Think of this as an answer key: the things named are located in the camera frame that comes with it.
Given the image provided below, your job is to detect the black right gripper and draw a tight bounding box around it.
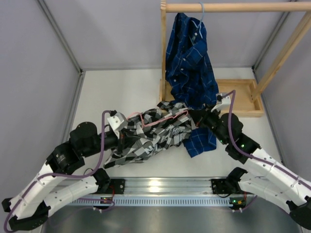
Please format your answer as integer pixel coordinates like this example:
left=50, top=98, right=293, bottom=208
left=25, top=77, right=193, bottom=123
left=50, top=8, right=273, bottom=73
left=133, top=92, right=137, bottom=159
left=190, top=104, right=229, bottom=145

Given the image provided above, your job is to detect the pink wire hanger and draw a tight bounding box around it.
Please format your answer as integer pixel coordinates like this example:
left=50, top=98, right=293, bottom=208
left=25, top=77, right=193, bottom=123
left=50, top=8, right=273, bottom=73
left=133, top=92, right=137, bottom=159
left=127, top=110, right=189, bottom=129

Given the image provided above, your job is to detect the black white checkered shirt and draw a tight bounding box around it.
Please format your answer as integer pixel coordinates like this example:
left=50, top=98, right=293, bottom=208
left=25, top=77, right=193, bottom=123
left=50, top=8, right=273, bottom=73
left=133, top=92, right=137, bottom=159
left=104, top=101, right=192, bottom=169

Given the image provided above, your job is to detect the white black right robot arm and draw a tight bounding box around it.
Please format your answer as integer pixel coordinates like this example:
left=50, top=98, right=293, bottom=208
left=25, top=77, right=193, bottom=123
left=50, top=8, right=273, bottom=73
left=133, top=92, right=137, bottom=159
left=190, top=110, right=311, bottom=230

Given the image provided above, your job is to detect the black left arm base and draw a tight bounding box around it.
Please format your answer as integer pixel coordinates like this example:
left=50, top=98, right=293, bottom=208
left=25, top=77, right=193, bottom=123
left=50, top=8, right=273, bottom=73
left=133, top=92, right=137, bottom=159
left=94, top=178, right=125, bottom=203

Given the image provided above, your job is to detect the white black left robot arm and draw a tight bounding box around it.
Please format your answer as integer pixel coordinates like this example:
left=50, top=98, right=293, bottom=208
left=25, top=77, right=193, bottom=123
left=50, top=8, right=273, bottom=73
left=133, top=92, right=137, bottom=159
left=2, top=120, right=125, bottom=233

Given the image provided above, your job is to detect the blue plaid shirt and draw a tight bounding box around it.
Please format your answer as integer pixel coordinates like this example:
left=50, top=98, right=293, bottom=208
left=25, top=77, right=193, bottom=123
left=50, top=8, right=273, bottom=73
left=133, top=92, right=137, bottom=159
left=165, top=12, right=219, bottom=158

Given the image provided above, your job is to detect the light blue hanger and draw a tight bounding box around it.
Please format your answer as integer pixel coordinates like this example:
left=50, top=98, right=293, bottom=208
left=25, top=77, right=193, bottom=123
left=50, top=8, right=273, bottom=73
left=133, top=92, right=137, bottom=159
left=192, top=2, right=205, bottom=39

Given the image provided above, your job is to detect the wooden clothes rack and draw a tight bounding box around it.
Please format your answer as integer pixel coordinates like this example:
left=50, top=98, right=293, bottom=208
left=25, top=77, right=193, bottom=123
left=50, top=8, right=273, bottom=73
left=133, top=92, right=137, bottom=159
left=159, top=0, right=311, bottom=118

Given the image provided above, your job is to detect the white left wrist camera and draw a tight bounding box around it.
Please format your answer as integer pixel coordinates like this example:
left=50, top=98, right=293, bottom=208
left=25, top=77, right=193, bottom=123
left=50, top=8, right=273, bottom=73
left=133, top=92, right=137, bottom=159
left=107, top=111, right=127, bottom=139

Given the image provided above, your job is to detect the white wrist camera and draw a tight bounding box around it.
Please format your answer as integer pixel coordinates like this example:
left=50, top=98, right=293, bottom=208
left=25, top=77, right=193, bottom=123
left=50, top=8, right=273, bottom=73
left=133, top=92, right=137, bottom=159
left=211, top=93, right=231, bottom=112
left=107, top=111, right=127, bottom=139

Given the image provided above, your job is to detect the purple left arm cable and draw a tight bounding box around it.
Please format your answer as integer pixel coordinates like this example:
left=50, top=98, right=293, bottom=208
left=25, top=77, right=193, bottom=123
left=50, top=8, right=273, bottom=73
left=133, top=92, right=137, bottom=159
left=4, top=110, right=117, bottom=233

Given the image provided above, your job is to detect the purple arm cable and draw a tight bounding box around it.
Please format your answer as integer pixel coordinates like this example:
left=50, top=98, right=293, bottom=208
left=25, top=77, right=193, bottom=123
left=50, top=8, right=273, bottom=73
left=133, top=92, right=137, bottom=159
left=218, top=90, right=311, bottom=190
left=4, top=110, right=117, bottom=233

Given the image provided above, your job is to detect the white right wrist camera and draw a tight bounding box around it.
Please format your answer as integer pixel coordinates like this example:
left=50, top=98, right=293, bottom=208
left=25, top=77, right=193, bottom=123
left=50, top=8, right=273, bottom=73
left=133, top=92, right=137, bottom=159
left=211, top=93, right=231, bottom=112

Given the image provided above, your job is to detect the aluminium mounting rail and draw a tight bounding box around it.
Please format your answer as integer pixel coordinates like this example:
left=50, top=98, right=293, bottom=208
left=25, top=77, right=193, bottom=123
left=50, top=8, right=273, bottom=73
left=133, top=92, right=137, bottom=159
left=55, top=176, right=273, bottom=195

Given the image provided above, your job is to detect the slotted grey cable duct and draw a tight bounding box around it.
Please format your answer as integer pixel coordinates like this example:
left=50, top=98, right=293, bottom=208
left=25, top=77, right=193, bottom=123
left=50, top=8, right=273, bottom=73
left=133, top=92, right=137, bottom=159
left=70, top=197, right=235, bottom=207

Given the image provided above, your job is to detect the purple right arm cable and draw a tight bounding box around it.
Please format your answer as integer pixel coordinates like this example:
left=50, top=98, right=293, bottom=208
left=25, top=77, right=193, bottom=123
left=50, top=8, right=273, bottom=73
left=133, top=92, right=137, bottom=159
left=218, top=90, right=311, bottom=190

